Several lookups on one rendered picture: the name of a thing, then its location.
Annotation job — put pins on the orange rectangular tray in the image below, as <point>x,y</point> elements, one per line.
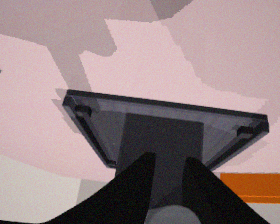
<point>254,188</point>

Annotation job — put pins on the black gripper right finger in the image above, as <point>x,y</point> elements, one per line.
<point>211,200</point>

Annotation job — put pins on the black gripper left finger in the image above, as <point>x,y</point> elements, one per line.
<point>123,201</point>

